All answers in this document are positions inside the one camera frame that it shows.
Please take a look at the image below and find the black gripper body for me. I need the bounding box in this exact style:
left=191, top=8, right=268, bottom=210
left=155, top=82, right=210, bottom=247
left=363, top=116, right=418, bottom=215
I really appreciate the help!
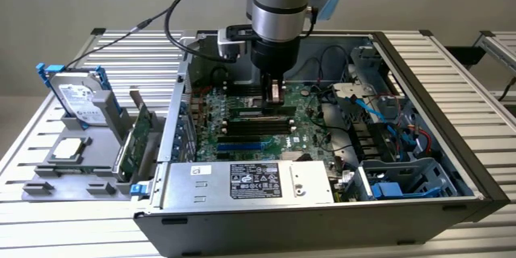
left=251, top=37, right=302, bottom=76

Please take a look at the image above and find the green RAM stick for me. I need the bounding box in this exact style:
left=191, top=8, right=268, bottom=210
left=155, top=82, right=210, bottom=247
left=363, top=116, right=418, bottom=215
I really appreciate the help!
left=228, top=106, right=296, bottom=118

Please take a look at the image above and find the black RAM slot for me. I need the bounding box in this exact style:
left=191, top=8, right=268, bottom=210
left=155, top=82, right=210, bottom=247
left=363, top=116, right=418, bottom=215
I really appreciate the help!
left=224, top=118, right=290, bottom=124
left=222, top=127, right=292, bottom=135
left=223, top=123, right=291, bottom=129

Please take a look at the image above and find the green motherboard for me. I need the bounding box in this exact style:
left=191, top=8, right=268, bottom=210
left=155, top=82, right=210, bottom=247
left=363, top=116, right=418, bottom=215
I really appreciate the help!
left=192, top=83, right=340, bottom=163

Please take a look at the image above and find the black expansion slot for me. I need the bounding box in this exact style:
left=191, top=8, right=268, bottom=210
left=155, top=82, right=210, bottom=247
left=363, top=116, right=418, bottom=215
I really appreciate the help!
left=216, top=135, right=264, bottom=144

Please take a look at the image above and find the blue expansion slot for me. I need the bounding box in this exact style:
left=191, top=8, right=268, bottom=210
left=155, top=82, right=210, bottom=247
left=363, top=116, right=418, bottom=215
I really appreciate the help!
left=216, top=143, right=264, bottom=151

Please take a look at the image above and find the silver disk bay cage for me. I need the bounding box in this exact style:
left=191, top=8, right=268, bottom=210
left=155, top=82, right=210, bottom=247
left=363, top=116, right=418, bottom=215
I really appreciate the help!
left=344, top=44, right=406, bottom=123

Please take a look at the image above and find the silver power supply unit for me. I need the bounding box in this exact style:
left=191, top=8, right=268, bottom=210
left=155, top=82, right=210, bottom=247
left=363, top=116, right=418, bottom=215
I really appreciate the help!
left=160, top=160, right=336, bottom=211

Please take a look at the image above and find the green graphics card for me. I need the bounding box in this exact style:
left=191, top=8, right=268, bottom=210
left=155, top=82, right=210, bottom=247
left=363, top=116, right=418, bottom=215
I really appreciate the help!
left=111, top=86, right=159, bottom=181

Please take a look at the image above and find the blue disk carrier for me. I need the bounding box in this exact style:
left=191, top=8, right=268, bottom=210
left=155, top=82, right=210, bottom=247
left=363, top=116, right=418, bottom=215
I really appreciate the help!
left=35, top=63, right=122, bottom=129

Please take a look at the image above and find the blue case latch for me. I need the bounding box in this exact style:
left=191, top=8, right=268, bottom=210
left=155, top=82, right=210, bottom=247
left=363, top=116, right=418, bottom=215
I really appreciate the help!
left=130, top=180, right=152, bottom=201

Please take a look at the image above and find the grey parts rack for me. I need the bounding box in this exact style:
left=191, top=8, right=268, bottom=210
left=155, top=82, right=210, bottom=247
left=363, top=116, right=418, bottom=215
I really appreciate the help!
left=22, top=86, right=171, bottom=203

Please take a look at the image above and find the black open PC case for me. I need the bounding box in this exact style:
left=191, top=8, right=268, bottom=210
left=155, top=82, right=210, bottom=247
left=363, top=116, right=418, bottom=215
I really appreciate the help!
left=132, top=29, right=514, bottom=258

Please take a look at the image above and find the silver hard disk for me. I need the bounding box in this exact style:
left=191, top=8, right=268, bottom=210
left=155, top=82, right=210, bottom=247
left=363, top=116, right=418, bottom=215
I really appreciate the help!
left=50, top=70, right=114, bottom=126

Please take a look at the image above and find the silver CPU chip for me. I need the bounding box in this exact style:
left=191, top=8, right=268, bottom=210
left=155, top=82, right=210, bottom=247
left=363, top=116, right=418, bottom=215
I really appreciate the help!
left=54, top=138, right=87, bottom=160

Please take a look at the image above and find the metal slat side table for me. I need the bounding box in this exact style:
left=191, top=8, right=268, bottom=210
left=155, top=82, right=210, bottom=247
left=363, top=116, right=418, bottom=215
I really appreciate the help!
left=472, top=30, right=516, bottom=72

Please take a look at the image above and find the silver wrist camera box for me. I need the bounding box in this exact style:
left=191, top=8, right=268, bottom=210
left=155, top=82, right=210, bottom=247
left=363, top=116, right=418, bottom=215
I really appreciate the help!
left=216, top=24, right=256, bottom=61

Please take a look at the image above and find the black wire loop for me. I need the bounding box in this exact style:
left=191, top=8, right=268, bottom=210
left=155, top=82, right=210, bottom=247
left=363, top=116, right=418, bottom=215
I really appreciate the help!
left=314, top=45, right=348, bottom=90

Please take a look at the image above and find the short black arm cable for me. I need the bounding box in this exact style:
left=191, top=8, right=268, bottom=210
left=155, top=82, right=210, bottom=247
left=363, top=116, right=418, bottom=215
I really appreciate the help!
left=299, top=5, right=322, bottom=40

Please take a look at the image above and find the blue SATA wire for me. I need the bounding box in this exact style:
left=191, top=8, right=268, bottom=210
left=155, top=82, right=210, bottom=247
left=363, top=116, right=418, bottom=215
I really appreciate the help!
left=346, top=95, right=422, bottom=153

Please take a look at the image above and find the black camera cable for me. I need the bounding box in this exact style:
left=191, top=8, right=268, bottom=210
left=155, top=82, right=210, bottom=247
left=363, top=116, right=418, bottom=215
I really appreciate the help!
left=164, top=0, right=239, bottom=64

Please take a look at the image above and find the black cable with connector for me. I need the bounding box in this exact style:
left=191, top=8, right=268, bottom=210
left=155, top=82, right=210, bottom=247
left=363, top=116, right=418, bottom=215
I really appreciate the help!
left=64, top=0, right=207, bottom=70

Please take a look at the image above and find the red wire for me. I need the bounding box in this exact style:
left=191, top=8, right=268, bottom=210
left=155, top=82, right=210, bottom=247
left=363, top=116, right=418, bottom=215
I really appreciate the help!
left=418, top=128, right=436, bottom=156

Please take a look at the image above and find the grey drive bay bracket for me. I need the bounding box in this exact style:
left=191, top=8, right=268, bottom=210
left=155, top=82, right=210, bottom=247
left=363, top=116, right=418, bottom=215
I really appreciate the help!
left=354, top=155, right=462, bottom=202

